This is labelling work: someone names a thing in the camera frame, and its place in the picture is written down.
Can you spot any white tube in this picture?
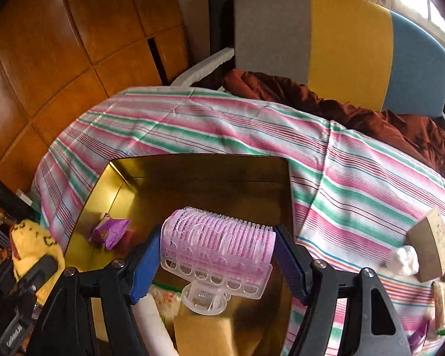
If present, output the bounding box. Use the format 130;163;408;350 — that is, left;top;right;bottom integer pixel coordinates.
133;293;179;356

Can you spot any pink green striped sheet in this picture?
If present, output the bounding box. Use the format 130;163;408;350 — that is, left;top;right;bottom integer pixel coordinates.
33;87;445;356

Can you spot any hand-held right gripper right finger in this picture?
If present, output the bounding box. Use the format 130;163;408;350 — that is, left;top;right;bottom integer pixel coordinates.
274;225;412;356

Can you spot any white crumpled ball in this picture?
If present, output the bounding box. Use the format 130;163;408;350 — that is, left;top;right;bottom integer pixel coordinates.
386;244;419;276

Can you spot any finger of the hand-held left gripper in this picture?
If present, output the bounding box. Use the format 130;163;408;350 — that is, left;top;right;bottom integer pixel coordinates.
0;169;36;220

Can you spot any white padded rail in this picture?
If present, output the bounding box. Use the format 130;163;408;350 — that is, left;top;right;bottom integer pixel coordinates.
170;48;235;87

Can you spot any black upright post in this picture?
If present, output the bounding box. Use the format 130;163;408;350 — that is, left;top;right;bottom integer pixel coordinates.
208;0;241;90

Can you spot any pink plastic hair roller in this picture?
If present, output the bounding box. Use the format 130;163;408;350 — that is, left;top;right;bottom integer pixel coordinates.
160;206;276;316

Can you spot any orange wooden wardrobe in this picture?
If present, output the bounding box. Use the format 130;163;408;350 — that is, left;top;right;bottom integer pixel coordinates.
0;0;191;268

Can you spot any purple snack packet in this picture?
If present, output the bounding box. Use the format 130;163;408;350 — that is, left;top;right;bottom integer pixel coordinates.
88;213;131;250
408;321;431;353

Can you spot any grey yellow blue headboard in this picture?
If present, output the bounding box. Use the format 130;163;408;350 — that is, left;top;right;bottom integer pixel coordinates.
233;0;445;119

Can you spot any yellow green snack packet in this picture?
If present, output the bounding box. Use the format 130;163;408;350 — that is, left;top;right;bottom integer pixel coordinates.
430;281;445;336

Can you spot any brown cardboard box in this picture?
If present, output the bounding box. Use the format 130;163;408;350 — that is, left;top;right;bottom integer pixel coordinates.
407;208;445;282
174;313;240;356

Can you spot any rust brown blanket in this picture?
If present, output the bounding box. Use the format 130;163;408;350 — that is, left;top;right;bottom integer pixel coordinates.
222;70;445;190

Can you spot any gold metal tin box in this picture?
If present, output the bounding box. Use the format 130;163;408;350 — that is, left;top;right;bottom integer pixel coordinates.
65;154;295;356

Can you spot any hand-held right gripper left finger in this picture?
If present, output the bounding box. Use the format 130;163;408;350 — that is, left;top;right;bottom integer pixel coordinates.
26;224;163;356

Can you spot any floral print packet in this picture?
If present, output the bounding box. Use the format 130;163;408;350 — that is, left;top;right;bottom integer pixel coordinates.
150;284;184;323

